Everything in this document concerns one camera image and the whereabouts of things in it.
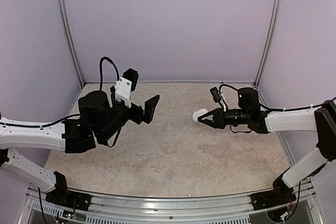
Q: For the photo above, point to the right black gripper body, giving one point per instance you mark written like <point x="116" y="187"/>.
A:
<point x="221" y="120"/>

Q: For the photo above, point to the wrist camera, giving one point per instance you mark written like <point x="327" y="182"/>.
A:
<point x="218" y="98"/>
<point x="124" y="86"/>

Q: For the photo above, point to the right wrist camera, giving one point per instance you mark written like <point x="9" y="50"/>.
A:
<point x="218" y="98"/>

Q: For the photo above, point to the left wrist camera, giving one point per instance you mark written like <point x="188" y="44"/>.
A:
<point x="124" y="86"/>

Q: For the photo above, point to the white earbud charging case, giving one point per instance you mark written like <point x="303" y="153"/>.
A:
<point x="197" y="113"/>

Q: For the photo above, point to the right aluminium frame post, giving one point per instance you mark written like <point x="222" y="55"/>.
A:
<point x="267" y="45"/>

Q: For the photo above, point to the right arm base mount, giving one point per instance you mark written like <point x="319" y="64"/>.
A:
<point x="273" y="200"/>

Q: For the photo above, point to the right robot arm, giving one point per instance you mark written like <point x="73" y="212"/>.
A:
<point x="260" y="119"/>

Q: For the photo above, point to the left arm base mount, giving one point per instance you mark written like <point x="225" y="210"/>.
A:
<point x="62" y="196"/>

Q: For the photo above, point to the front aluminium rail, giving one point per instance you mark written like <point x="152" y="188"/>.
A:
<point x="234" y="208"/>

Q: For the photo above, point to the left aluminium frame post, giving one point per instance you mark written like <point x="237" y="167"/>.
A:
<point x="70" y="42"/>

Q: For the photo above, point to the aluminium frame post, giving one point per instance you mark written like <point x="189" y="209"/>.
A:
<point x="267" y="45"/>
<point x="70" y="42"/>

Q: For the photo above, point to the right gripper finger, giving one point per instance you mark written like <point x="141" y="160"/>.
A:
<point x="208" y="115"/>
<point x="206" y="121"/>

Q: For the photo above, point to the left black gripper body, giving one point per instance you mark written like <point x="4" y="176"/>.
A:
<point x="137" y="117"/>

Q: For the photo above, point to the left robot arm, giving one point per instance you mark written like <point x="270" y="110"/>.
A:
<point x="97" y="123"/>

